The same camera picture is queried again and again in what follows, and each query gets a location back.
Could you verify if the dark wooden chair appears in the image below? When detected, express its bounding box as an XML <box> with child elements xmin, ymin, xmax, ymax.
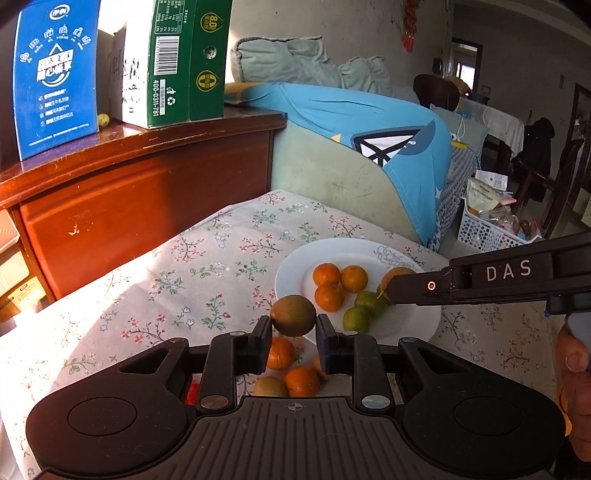
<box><xmin>413</xmin><ymin>74</ymin><xmax>461</xmax><ymax>112</ymax></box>
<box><xmin>510</xmin><ymin>138</ymin><xmax>585</xmax><ymax>241</ymax></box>

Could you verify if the brown kiwi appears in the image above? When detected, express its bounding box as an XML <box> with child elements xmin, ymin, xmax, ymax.
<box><xmin>270</xmin><ymin>294</ymin><xmax>317</xmax><ymax>337</ymax></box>
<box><xmin>253</xmin><ymin>376</ymin><xmax>290</xmax><ymax>398</ymax></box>

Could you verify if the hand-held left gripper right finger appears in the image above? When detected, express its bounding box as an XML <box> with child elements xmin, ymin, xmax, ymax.
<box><xmin>315</xmin><ymin>313</ymin><xmax>469</xmax><ymax>414</ymax></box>

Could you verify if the red hanging decoration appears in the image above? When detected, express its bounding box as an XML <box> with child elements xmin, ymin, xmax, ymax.
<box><xmin>401</xmin><ymin>0</ymin><xmax>419</xmax><ymax>52</ymax></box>

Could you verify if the person's right hand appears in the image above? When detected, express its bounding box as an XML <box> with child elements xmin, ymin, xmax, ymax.
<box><xmin>556</xmin><ymin>323</ymin><xmax>591</xmax><ymax>457</ymax></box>

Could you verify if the white plate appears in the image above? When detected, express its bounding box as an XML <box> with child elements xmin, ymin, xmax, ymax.
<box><xmin>274</xmin><ymin>237</ymin><xmax>441</xmax><ymax>347</ymax></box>

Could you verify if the teal pillow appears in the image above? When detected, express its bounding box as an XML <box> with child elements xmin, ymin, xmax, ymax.
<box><xmin>431</xmin><ymin>105</ymin><xmax>490</xmax><ymax>151</ymax></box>

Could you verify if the floral tablecloth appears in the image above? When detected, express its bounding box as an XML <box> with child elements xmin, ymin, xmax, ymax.
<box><xmin>0</xmin><ymin>189</ymin><xmax>566</xmax><ymax>480</ymax></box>

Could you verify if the grey cardboard box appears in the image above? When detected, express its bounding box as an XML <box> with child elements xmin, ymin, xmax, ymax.
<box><xmin>97</xmin><ymin>25</ymin><xmax>127</xmax><ymax>123</ymax></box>

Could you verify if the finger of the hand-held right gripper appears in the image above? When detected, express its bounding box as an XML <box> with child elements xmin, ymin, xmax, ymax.
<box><xmin>383</xmin><ymin>275</ymin><xmax>417</xmax><ymax>306</ymax></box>

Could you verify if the table with white cloth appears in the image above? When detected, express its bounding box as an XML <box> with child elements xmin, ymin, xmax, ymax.
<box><xmin>459</xmin><ymin>99</ymin><xmax>527</xmax><ymax>158</ymax></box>

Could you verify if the grey-green cushion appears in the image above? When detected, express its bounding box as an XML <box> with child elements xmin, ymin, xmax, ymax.
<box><xmin>231</xmin><ymin>36</ymin><xmax>419</xmax><ymax>104</ymax></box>

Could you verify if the blue checked cloth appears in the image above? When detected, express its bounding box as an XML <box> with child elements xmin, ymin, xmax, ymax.
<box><xmin>427</xmin><ymin>145</ymin><xmax>481</xmax><ymax>252</ymax></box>

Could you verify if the green carton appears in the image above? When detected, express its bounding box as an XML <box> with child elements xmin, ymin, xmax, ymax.
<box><xmin>121</xmin><ymin>0</ymin><xmax>234</xmax><ymax>129</ymax></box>

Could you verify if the white plastic basket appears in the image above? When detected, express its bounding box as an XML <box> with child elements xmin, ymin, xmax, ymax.
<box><xmin>457</xmin><ymin>198</ymin><xmax>548</xmax><ymax>253</ymax></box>

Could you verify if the blue carton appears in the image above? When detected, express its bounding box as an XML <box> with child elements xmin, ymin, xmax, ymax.
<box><xmin>11</xmin><ymin>0</ymin><xmax>101</xmax><ymax>161</ymax></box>

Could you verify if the blue printed cloth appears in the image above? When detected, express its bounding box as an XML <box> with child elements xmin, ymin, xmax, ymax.
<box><xmin>224</xmin><ymin>82</ymin><xmax>454</xmax><ymax>247</ymax></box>

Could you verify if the beige snack bag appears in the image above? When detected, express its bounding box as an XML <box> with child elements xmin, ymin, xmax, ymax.
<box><xmin>465</xmin><ymin>178</ymin><xmax>509</xmax><ymax>217</ymax></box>

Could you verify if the black jacket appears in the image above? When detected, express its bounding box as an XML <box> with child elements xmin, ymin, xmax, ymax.
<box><xmin>519</xmin><ymin>117</ymin><xmax>561</xmax><ymax>204</ymax></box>

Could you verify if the grey-green sofa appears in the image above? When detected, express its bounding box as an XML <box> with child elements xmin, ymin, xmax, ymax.
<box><xmin>270</xmin><ymin>124</ymin><xmax>428</xmax><ymax>243</ymax></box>

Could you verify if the red-brown wooden cabinet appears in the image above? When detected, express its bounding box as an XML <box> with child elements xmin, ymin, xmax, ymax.
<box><xmin>0</xmin><ymin>105</ymin><xmax>289</xmax><ymax>301</ymax></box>

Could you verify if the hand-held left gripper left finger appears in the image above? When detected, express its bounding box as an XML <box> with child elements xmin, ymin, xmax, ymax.
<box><xmin>117</xmin><ymin>315</ymin><xmax>273</xmax><ymax>416</ymax></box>

